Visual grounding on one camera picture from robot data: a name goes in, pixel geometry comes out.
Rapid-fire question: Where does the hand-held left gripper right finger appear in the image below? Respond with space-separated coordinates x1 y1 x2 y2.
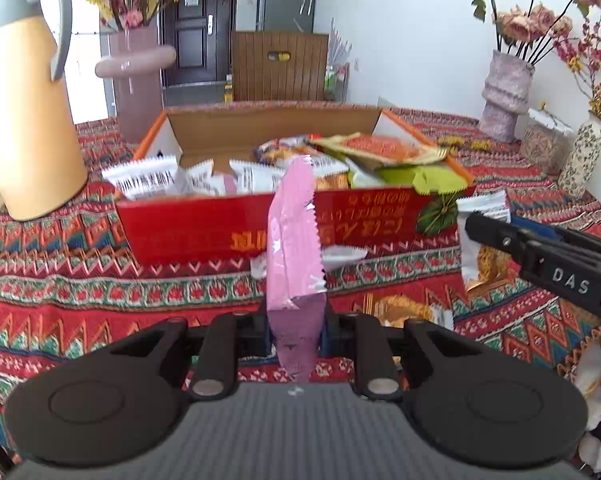
323 312 481 401

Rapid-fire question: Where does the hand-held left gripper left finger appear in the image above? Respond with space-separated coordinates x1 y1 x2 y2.
108 312 271 401

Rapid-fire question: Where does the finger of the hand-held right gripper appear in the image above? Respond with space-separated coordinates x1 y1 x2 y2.
511 215 601 263
465 211 556 273

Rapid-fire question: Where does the white cookie snack packet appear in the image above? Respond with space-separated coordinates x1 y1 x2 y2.
455 191 524 301

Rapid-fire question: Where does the pink foil snack packet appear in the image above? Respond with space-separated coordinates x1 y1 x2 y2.
265 156 329 385

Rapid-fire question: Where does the red pumpkin-print cardboard box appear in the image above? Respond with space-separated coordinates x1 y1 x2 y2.
115 102 477 267

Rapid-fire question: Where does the orange cream-edged snack packet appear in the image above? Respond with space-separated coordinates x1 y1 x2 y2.
308 132 451 166

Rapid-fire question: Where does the pile of mixed snack packets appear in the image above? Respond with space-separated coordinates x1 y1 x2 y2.
102 132 474 201

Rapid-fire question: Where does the person's right hand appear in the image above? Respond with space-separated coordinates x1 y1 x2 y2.
575 340 601 473

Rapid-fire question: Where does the orange cookie snack packet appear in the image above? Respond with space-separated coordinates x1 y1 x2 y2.
353 287 456 333

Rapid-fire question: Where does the white floral-print vase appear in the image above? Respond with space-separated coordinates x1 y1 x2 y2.
558 119 601 200

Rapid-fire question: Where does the clear lidded food container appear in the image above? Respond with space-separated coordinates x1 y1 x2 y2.
518 108 576 176

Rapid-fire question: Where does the light green snack packet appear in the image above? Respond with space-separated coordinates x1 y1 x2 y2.
381 162 469 196

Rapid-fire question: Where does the small white snack packet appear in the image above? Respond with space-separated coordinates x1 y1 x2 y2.
250 245 369 281

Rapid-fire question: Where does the mottled pink tall vase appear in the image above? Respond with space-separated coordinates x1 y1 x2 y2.
477 50 535 143

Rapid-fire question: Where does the dried rose bouquet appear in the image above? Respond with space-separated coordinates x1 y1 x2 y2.
462 0 601 66

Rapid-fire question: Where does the rack with bottles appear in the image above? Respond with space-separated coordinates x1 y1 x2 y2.
323 62 350 102

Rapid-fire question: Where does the white feather bundle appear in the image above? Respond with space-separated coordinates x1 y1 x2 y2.
327 17 354 66

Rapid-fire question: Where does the wooden chair back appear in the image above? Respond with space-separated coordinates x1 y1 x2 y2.
230 31 330 103

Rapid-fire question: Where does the yellow thermos jug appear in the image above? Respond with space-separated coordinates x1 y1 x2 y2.
0 0 88 222

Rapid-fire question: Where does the dark brown door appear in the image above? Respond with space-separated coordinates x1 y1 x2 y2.
159 0 238 103

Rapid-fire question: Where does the pink ring-shaped vase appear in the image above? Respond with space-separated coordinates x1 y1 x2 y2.
94 27 177 145

